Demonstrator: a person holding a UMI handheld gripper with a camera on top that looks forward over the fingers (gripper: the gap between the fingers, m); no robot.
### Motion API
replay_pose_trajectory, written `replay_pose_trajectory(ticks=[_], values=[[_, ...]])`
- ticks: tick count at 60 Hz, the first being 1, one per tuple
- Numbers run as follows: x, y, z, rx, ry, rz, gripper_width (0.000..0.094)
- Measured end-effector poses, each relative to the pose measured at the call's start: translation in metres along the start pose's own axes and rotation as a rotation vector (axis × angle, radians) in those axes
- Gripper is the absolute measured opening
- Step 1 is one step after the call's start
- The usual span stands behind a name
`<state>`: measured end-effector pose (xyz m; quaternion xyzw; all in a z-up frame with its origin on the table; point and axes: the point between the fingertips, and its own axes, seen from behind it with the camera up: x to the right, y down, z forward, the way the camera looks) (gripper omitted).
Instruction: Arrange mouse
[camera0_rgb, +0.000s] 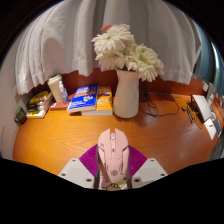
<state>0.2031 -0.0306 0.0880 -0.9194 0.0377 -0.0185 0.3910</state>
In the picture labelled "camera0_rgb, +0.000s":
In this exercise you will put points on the dark mug with green inside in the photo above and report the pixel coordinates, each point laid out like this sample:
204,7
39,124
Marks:
20,116

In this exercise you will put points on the black pen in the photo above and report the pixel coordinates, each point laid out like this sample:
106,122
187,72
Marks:
190,115

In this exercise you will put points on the white notepad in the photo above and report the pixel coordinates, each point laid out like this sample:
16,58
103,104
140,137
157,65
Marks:
210,128

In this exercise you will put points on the glass window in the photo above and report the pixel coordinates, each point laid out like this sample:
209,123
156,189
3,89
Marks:
208,60

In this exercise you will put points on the pink computer mouse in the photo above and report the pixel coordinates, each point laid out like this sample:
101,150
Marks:
113,153

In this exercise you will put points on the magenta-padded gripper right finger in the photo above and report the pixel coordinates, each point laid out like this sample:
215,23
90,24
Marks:
150,171

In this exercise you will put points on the orange book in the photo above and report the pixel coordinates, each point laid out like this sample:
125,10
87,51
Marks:
105,101

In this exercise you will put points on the white flat device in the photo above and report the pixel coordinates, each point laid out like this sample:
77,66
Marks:
201,106

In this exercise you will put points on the white pleated curtain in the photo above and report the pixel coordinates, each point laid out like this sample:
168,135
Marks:
66,40

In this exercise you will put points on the white ribbed vase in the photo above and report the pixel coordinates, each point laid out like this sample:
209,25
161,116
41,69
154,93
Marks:
126,96

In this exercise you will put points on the cream tumbler with lid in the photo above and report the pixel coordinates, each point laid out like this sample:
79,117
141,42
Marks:
54,87

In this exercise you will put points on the white flower bouquet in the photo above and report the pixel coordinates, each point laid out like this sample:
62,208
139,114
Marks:
115,41

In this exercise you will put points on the flat red-brown book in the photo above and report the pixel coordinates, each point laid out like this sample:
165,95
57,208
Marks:
58,106

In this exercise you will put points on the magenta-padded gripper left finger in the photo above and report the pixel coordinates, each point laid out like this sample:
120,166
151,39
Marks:
76,171

